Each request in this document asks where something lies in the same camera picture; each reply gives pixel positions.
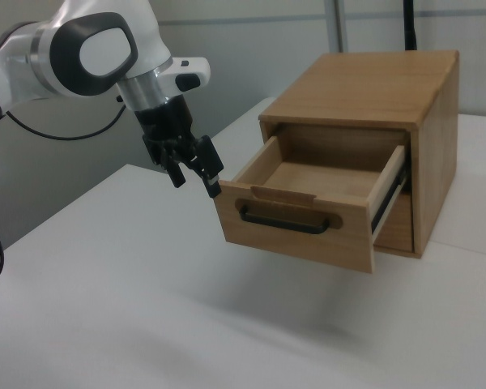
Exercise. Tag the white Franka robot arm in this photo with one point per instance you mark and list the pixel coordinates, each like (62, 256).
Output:
(101, 52)

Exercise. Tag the wooden two-drawer cabinet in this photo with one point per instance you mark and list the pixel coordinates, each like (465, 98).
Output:
(368, 81)

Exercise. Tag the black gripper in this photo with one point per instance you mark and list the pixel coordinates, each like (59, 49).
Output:
(168, 121)

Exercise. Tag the grey partition post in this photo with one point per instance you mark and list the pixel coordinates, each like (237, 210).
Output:
(335, 24)

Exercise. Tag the black vertical pole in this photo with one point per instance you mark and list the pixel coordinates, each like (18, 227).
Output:
(410, 24)

